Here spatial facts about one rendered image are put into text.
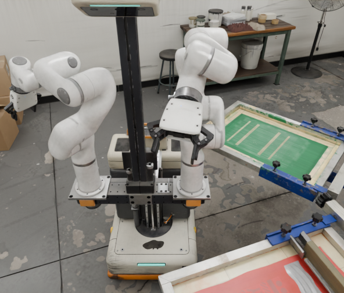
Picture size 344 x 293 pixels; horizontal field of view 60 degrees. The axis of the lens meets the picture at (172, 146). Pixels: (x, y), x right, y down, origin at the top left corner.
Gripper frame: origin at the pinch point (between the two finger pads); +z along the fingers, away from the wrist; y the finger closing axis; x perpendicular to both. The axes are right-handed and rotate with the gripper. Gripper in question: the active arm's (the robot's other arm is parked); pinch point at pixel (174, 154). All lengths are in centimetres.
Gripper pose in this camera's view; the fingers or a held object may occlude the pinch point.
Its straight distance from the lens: 70.8
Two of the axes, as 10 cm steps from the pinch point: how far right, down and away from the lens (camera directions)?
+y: 9.8, 1.8, -1.2
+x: 0.2, 5.1, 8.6
